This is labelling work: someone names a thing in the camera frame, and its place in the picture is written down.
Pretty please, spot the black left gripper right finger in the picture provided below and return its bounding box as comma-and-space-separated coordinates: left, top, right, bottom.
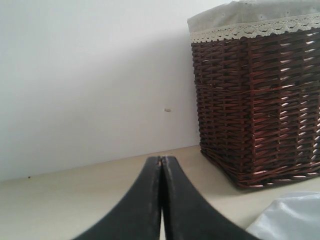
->
161, 156, 257, 240

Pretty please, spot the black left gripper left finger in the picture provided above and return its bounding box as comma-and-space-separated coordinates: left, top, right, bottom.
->
76, 156, 162, 240

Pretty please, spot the white t-shirt red patch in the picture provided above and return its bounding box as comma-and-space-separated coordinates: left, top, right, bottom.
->
246, 191, 320, 240

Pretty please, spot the dark brown wicker basket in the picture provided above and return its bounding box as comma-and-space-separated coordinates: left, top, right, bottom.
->
191, 28, 320, 189

